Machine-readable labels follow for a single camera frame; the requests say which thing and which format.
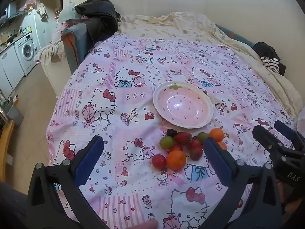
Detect person's right hand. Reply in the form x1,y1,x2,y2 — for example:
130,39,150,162
277,181,305,216

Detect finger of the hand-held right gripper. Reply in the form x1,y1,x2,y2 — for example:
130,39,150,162
252,125,298,159
274,120,305,151

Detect white washing machine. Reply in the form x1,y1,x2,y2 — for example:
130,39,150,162
13,32,37,75

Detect dark grey shorts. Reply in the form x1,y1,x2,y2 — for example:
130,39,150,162
0,181,62,229

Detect wooden rack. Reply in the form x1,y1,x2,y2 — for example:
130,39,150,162
0,119,16,183

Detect large red strawberry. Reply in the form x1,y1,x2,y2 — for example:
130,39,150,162
173,132,192,146

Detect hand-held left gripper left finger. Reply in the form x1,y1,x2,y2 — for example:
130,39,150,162
27,135,110,229

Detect black garment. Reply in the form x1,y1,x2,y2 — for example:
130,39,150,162
253,42,286,77

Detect cream floral quilt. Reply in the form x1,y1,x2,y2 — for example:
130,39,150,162
118,11,303,117

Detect pink cartoon-print blanket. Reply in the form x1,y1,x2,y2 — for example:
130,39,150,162
45,32,298,229

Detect white plastic bag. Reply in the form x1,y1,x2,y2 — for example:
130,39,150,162
58,0,77,23

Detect striped garment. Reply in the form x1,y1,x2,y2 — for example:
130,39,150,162
260,56,280,74

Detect blue bed cushion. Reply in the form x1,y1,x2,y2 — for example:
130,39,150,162
216,24,258,49

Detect blue-grey armchair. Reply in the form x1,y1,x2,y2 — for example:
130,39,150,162
61,19,96,75

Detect black jacket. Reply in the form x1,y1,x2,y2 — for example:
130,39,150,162
74,0,121,46

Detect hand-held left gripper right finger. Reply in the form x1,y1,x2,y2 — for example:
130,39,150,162
202,137,283,229

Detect white bed base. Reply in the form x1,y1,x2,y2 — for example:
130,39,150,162
42,57,72,98

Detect grey bin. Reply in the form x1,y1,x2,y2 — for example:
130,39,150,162
3,102,24,127

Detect white refrigerator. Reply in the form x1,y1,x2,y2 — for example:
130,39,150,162
21,10,48,50

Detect beige towel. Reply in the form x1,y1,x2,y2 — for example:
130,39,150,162
36,42,66,65

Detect white kitchen cabinet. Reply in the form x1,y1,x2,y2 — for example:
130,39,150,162
0,44,25,98

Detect pink strawberry-print plate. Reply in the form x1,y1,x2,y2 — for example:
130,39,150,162
152,81,214,129

